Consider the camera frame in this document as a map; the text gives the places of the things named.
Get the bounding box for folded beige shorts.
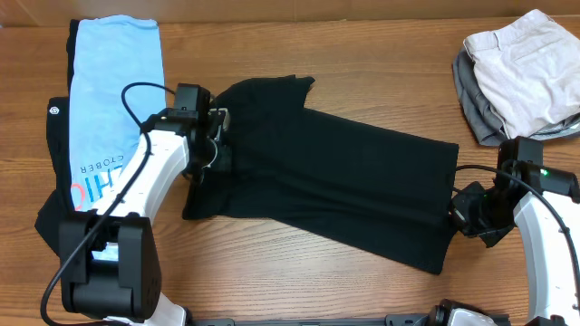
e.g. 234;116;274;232
463;9;579;139

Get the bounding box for black t-shirt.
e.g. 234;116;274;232
182;75;459;274

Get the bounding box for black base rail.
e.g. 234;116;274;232
186;313;428;326

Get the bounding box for folded grey garment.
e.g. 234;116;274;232
452;48;579;147

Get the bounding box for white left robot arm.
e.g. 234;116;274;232
41;83;229;326

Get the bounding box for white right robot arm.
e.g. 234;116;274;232
449;137;579;325

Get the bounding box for light blue printed t-shirt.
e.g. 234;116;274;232
69;14;166;211

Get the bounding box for black garment under blue shirt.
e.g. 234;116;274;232
34;18;81;257

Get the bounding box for brown cardboard back panel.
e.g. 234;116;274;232
1;0;579;27

